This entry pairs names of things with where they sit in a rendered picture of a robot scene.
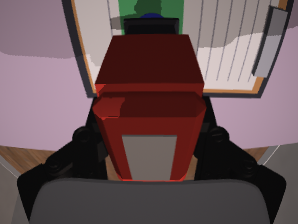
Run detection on red self-inking stamp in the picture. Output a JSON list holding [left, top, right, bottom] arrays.
[[92, 18, 207, 181]]

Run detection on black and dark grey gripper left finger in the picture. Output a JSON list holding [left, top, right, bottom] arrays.
[[17, 97, 109, 221]]

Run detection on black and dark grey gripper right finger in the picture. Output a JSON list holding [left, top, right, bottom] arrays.
[[193, 94, 286, 224]]

